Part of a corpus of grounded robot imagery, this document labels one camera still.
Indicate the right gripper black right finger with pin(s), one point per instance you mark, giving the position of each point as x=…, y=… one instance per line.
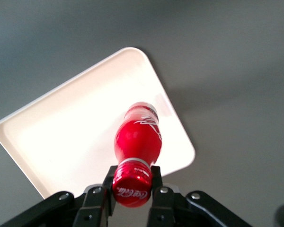
x=165, y=205

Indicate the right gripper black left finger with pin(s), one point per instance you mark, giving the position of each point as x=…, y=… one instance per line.
x=92, y=205

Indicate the white plastic tray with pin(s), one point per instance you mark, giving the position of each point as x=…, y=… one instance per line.
x=61, y=123

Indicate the red coke bottle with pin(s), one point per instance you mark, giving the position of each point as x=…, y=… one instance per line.
x=137, y=142

